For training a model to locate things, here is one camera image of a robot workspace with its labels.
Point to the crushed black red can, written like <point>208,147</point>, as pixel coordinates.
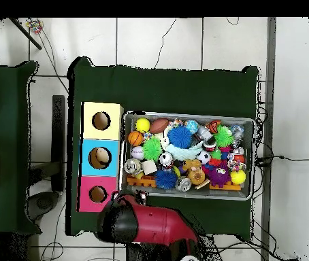
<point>166,159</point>

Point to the cream fleece cloth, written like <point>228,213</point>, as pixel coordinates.
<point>166,141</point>

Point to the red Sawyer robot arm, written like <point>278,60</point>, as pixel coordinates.
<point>160,225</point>

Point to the wooden box with three holes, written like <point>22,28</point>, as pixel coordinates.
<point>89,163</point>

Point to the green spiky ball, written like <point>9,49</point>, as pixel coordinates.
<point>152,149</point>

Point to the orange basketball toy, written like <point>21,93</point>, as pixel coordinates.
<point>135,138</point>

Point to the crushed silver can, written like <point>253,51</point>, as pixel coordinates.
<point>183,184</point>

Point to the yellow foam ball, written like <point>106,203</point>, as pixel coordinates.
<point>142,125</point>

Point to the brown football toy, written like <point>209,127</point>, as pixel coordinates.
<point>159,126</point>

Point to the large blue spiky ball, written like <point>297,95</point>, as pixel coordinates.
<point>179,136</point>

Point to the purple spiky monster toy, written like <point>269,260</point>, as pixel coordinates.
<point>219,176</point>

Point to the dark green table cloth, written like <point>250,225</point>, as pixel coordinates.
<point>4,122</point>
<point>170,89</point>

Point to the black rod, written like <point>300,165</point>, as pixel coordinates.
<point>25,32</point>

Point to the small multicoloured toy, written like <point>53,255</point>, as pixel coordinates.
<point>35,26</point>

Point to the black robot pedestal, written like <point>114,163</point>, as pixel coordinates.
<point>141,254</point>

